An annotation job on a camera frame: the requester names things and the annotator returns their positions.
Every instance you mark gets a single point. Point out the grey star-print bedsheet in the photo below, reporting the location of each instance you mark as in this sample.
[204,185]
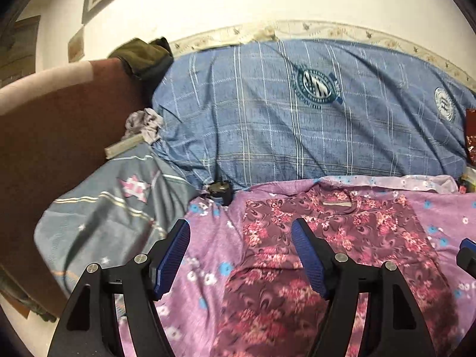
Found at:
[104,208]

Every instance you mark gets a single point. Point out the purple floral blanket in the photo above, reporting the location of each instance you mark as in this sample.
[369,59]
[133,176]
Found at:
[208,253]

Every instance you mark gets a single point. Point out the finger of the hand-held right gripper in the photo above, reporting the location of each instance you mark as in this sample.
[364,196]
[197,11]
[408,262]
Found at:
[469,253]

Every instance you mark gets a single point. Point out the olive green cloth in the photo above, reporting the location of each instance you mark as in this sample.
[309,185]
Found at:
[141,54]

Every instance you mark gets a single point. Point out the blue plaid pillow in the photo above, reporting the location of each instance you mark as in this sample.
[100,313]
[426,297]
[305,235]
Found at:
[260,126]

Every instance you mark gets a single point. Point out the small black object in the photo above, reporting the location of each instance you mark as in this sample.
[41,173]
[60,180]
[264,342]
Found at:
[219,191]

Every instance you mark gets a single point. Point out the dark wooden wall frame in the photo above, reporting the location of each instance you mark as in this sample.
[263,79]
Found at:
[20,48]

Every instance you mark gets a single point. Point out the red plastic bag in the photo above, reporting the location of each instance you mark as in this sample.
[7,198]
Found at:
[471,134]

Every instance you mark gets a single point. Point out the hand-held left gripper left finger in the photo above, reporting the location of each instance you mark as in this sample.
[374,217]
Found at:
[173,256]

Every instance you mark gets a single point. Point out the brown headboard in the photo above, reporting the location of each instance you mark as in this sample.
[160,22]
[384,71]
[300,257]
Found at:
[55,137]

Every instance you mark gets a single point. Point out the white flat stick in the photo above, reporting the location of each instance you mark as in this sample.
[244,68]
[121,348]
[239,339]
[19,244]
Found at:
[122,146]

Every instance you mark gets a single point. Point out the maroon floral shirt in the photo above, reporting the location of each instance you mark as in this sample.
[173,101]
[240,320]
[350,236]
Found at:
[267,305]

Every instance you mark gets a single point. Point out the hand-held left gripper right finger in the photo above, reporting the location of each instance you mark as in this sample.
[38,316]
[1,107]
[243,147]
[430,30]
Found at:
[308,256]

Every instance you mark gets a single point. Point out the grey crumpled cloth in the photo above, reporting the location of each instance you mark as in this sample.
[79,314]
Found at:
[145,122]

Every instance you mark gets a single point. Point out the small wall paper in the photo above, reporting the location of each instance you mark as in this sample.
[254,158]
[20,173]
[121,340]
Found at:
[76,44]

